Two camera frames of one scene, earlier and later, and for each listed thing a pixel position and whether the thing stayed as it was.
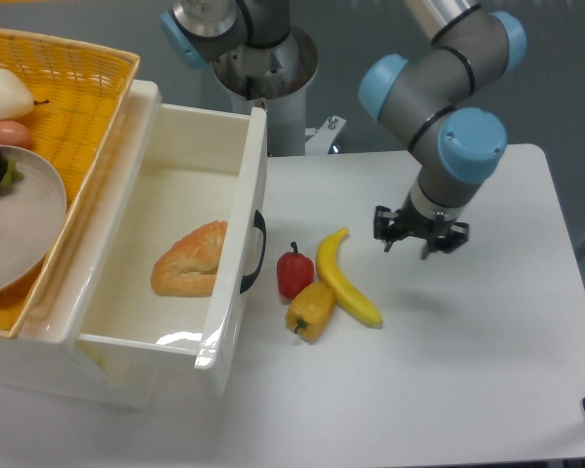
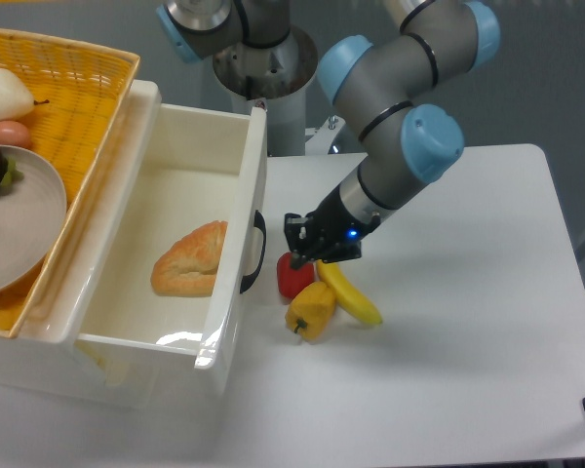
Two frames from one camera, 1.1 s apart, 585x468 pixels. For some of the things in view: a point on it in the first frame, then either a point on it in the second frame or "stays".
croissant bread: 188,268 stays
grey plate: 23,223 stays
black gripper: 441,235 -> 328,233
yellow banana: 346,297 stays
